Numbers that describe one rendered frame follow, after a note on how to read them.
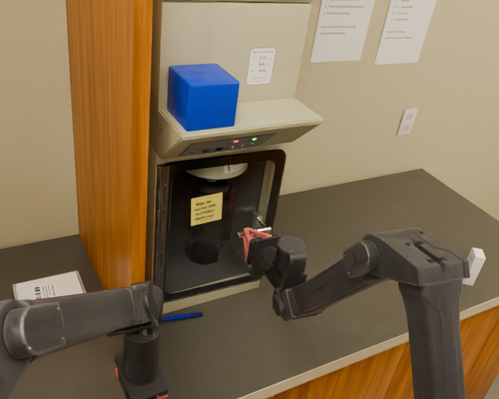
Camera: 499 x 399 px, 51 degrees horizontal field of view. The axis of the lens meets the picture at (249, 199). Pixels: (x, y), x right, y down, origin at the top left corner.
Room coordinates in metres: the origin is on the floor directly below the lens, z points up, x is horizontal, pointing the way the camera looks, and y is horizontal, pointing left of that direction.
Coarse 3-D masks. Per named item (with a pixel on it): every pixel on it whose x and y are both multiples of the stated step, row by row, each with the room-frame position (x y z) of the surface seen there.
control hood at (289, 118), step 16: (160, 112) 0.92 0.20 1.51; (240, 112) 0.98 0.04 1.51; (256, 112) 0.99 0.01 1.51; (272, 112) 1.00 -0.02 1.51; (288, 112) 1.01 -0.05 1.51; (304, 112) 1.03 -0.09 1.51; (160, 128) 0.92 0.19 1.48; (176, 128) 0.86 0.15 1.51; (224, 128) 0.89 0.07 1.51; (240, 128) 0.91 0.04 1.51; (256, 128) 0.92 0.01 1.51; (272, 128) 0.95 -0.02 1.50; (288, 128) 0.98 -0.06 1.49; (304, 128) 1.01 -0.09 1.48; (160, 144) 0.92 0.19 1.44; (176, 144) 0.86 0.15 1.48; (272, 144) 1.06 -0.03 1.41
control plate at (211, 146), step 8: (256, 136) 0.95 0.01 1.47; (264, 136) 0.97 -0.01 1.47; (192, 144) 0.88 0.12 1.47; (200, 144) 0.89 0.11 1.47; (208, 144) 0.91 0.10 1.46; (216, 144) 0.92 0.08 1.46; (224, 144) 0.94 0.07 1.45; (232, 144) 0.96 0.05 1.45; (240, 144) 0.97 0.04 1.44; (248, 144) 0.99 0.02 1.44; (256, 144) 1.01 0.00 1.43; (184, 152) 0.91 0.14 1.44; (200, 152) 0.94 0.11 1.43; (208, 152) 0.96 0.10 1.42
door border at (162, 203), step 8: (168, 168) 0.93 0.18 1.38; (168, 176) 0.94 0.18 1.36; (160, 184) 0.92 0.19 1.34; (168, 184) 0.94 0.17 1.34; (160, 192) 0.93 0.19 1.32; (168, 192) 0.94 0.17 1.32; (160, 200) 0.93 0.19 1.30; (160, 208) 0.93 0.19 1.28; (160, 216) 0.93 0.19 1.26; (160, 224) 0.93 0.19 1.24; (160, 232) 0.93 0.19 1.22; (160, 240) 0.93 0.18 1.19; (160, 248) 0.93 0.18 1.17; (160, 256) 0.93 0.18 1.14; (160, 264) 0.93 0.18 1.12; (160, 272) 0.93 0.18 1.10; (160, 280) 0.93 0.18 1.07; (160, 288) 0.93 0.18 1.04
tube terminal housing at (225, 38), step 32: (160, 0) 0.95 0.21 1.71; (160, 32) 0.94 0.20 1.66; (192, 32) 0.97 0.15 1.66; (224, 32) 1.00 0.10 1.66; (256, 32) 1.04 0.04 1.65; (288, 32) 1.08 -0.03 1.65; (160, 64) 0.93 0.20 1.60; (192, 64) 0.97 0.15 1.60; (224, 64) 1.01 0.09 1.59; (288, 64) 1.09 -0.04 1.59; (160, 96) 0.93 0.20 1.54; (256, 96) 1.05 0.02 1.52; (288, 96) 1.10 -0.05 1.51; (160, 160) 0.94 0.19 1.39
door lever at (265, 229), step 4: (260, 216) 1.06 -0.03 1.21; (256, 220) 1.05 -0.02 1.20; (260, 220) 1.05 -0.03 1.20; (264, 220) 1.07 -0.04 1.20; (264, 224) 1.04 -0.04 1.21; (256, 228) 1.01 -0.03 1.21; (260, 228) 1.02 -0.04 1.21; (264, 228) 1.02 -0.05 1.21; (268, 228) 1.02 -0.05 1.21; (240, 232) 0.99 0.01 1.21; (264, 232) 1.01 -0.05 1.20; (268, 232) 1.02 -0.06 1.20; (236, 236) 0.99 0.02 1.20; (240, 236) 0.98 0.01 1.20; (244, 236) 0.99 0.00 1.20; (252, 236) 1.00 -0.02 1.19
